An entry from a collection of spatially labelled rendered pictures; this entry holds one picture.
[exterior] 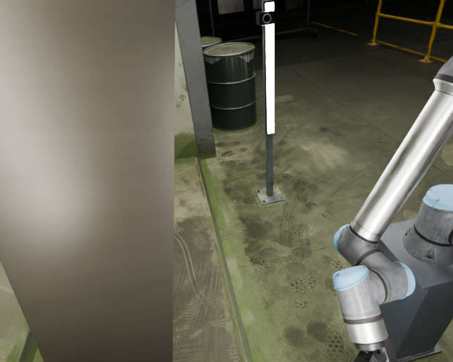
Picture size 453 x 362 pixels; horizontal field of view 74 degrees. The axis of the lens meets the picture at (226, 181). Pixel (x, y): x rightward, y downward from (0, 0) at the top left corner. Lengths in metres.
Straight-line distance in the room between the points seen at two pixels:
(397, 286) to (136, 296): 0.67
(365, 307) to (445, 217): 0.54
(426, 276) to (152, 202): 1.03
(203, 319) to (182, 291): 0.24
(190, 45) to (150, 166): 2.20
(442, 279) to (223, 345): 1.04
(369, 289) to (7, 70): 0.84
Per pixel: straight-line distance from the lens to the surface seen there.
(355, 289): 0.83
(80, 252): 0.74
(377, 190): 0.91
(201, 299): 1.90
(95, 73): 0.54
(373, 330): 0.85
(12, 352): 1.97
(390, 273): 0.91
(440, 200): 1.24
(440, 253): 1.37
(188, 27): 2.73
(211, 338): 1.78
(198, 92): 2.85
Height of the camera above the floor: 1.62
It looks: 36 degrees down
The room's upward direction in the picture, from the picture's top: 7 degrees counter-clockwise
